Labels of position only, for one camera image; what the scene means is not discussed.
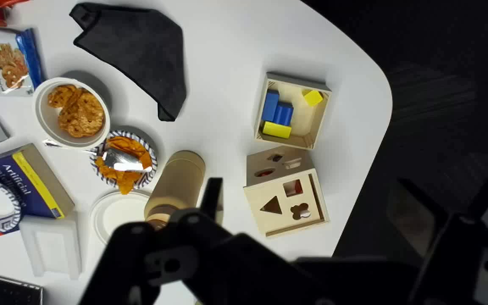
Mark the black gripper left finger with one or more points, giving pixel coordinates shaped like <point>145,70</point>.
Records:
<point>142,265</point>

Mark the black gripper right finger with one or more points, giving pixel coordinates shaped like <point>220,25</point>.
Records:
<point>469,265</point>

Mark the black cloth towel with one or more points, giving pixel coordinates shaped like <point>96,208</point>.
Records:
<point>135,52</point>

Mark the white round plate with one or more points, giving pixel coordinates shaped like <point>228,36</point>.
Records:
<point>113,214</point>

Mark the beige water bottle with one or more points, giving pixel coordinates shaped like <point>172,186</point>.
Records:
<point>176,180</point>

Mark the white plastic container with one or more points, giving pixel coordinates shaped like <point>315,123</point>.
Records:
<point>50,247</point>

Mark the white bowl with food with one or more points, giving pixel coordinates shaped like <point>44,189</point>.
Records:
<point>122,162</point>

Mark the blue and yellow box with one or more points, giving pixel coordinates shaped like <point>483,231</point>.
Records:
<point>34,180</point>

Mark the black flat tablet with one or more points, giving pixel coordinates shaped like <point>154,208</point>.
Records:
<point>3,291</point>

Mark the wooden shape sorter cube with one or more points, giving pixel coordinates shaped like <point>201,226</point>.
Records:
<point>283,218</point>

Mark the white bowl of chips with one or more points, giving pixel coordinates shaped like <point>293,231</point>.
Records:
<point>40,113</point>

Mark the long yellow wooden block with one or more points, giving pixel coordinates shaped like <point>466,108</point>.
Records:
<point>276,131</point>

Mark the blue wooden block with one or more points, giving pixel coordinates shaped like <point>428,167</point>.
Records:
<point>269,104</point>
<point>284,114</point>

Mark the wooden open tray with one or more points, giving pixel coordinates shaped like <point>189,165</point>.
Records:
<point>306,121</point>

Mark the small yellow wooden block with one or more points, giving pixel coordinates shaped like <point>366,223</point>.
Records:
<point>311,97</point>

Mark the blue snack bag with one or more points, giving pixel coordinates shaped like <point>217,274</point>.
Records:
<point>6,62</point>

